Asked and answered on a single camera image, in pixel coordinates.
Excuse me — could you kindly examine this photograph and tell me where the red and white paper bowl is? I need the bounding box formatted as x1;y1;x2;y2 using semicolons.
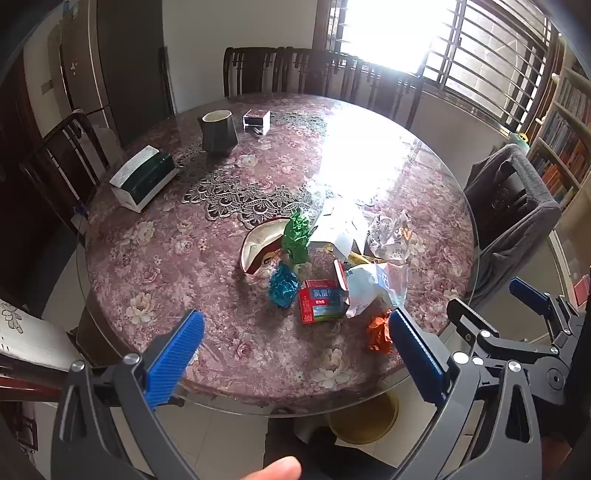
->
239;217;296;284

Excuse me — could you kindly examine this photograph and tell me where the yellow snack packet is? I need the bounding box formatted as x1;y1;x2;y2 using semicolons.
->
346;251;384;268

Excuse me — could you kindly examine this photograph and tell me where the dark wooden chair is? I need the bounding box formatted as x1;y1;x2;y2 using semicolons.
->
360;62;426;130
284;46;370;107
480;161;527;250
223;46;284;97
18;110;112;232

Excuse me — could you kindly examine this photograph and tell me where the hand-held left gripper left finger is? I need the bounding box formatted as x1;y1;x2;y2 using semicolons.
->
50;309;206;480

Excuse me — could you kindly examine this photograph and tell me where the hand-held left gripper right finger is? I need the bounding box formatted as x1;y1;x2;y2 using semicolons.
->
388;307;543;480

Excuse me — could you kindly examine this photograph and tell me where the grey ceramic mug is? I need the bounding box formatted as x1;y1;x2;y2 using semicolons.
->
198;110;239;155

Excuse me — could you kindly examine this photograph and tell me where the clear plastic wrapper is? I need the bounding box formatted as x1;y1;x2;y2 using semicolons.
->
367;210;414;264

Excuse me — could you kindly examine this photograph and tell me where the white floral chair cushion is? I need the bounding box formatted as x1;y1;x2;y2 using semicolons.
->
0;298;79;402

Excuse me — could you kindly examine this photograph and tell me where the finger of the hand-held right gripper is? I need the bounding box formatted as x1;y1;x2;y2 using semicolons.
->
447;299;555;365
509;277;583;342

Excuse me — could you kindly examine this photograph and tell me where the yellow waste bin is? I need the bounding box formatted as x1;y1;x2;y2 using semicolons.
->
325;392;400;446

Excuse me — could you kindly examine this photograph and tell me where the white plastic bag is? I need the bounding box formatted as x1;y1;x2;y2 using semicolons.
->
344;261;409;319

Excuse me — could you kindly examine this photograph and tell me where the orange paper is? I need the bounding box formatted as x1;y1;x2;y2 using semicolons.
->
367;310;394;354

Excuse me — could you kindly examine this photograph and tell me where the window grille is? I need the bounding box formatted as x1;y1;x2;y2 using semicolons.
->
318;0;561;134

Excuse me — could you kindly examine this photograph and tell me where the green and white tissue box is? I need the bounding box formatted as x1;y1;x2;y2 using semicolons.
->
109;145;180;213

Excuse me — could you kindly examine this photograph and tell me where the red carton box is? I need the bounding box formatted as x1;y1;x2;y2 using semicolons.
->
298;279;349;326

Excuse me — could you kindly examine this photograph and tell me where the floral tablecloth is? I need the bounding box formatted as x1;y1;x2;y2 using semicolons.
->
85;92;476;407

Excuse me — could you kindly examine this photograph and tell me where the white folded paper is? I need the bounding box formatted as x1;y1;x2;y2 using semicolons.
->
309;198;368;257

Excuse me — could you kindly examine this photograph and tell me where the row of books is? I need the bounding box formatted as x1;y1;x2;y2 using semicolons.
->
531;60;591;204

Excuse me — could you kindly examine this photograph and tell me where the green paper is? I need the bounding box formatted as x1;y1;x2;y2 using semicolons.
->
281;208;317;264

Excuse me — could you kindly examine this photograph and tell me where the lace doily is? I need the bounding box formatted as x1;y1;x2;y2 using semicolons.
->
173;113;375;222

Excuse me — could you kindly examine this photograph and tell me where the person's left hand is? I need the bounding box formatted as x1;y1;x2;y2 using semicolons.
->
240;457;303;480

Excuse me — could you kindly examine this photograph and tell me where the blue paper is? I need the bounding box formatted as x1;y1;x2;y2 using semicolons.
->
269;262;301;306

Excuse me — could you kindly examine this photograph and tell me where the chair with grey cloth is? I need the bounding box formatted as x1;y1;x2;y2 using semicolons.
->
464;144;563;305

